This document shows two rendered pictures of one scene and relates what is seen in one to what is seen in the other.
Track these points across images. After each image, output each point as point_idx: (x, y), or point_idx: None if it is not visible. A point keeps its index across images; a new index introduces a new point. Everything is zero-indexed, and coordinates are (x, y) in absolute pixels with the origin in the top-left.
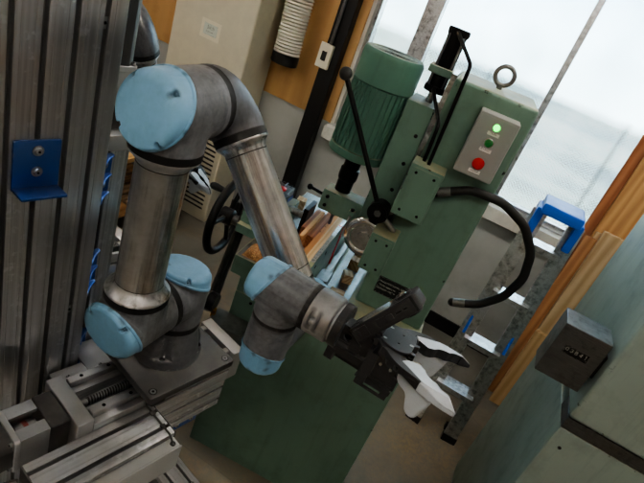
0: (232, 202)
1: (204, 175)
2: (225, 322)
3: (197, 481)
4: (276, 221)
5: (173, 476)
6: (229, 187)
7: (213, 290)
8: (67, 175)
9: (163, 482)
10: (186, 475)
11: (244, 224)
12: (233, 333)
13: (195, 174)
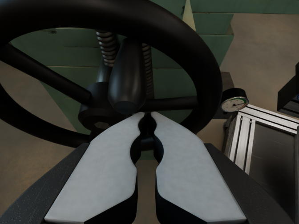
0: (73, 91)
1: (95, 156)
2: (225, 89)
3: (237, 117)
4: None
5: (246, 129)
6: (151, 2)
7: (231, 97)
8: None
9: (253, 132)
10: (239, 124)
11: (186, 19)
12: (231, 78)
13: (197, 187)
